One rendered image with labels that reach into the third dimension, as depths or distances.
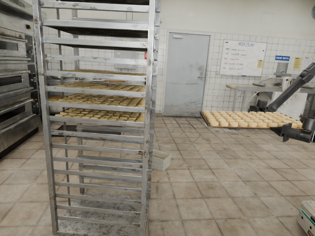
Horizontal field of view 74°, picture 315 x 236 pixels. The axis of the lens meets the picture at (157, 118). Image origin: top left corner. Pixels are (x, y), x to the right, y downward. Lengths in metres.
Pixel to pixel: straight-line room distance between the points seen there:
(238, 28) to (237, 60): 0.75
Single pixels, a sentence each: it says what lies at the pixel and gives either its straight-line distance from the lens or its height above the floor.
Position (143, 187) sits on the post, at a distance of 1.38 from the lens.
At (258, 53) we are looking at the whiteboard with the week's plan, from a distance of 5.95.
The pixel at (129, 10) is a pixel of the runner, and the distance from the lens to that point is 1.23.
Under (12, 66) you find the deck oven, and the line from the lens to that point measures 3.53.
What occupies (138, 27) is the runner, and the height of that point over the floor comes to 1.50.
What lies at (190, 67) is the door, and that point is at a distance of 5.30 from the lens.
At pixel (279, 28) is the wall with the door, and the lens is 6.26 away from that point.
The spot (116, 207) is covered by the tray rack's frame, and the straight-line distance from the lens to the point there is 1.90.
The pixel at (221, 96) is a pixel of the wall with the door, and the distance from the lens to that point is 5.62.
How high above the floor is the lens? 1.32
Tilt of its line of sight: 15 degrees down
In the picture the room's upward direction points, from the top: 3 degrees clockwise
